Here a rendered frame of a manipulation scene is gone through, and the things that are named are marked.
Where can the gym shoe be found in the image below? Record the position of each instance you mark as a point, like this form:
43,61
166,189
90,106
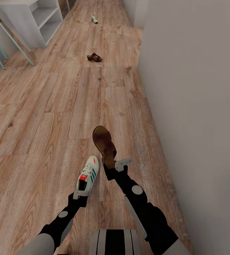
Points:
88,174
94,19

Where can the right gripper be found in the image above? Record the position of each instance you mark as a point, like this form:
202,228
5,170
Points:
114,174

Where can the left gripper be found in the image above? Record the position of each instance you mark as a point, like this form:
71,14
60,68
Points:
80,202

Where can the sandal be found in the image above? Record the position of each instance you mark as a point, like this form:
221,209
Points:
102,140
94,57

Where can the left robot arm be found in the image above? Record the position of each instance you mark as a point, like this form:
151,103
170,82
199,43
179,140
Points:
53,234

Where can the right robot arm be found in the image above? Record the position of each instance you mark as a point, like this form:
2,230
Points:
150,220

